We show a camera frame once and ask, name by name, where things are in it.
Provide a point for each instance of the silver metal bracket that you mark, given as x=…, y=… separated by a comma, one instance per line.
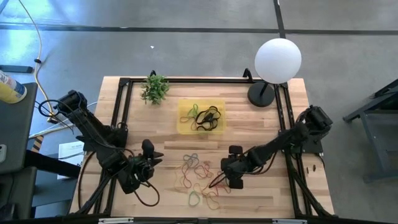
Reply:
x=289, y=221
x=116, y=221

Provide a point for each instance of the dark grey side desk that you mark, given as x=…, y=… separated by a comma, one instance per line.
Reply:
x=15, y=130

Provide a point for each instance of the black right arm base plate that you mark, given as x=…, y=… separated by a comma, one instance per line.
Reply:
x=314, y=147

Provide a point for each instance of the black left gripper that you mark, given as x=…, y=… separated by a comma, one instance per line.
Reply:
x=136, y=172

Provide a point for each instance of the white globe table lamp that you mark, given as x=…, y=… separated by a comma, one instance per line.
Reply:
x=277, y=60

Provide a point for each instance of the yellow wipes canister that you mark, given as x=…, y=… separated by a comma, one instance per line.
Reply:
x=11, y=90

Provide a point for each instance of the black yellow hazard strip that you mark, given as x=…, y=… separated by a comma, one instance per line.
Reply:
x=37, y=143

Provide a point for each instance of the blue rubber band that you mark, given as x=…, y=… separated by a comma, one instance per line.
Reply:
x=190, y=155

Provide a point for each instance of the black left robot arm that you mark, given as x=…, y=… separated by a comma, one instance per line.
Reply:
x=90, y=127

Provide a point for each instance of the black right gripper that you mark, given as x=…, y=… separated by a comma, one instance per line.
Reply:
x=236, y=166

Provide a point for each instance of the flat black bar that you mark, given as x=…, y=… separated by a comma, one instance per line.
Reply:
x=15, y=68

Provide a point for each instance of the black aluminium table frame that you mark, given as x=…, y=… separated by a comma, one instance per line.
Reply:
x=202, y=80

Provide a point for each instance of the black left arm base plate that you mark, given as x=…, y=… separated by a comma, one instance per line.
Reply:
x=88, y=147

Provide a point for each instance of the white paper sheet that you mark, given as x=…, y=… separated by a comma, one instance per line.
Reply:
x=70, y=147

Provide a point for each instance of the black office chair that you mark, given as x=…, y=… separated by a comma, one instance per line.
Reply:
x=18, y=186

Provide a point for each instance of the red rubber band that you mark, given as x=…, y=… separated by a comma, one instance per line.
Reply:
x=183, y=174
x=199, y=169
x=222, y=188

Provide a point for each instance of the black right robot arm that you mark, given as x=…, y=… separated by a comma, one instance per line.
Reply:
x=280, y=143

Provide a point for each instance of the small green potted plant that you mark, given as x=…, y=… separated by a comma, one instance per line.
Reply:
x=154, y=89

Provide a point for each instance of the dark grey metal cart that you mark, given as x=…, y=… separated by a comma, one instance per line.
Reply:
x=377, y=146

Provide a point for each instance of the yellow rubber band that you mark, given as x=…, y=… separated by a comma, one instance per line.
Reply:
x=199, y=184
x=206, y=201

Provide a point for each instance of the yellow translucent plastic bin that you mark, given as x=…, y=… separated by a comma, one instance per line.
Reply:
x=183, y=107

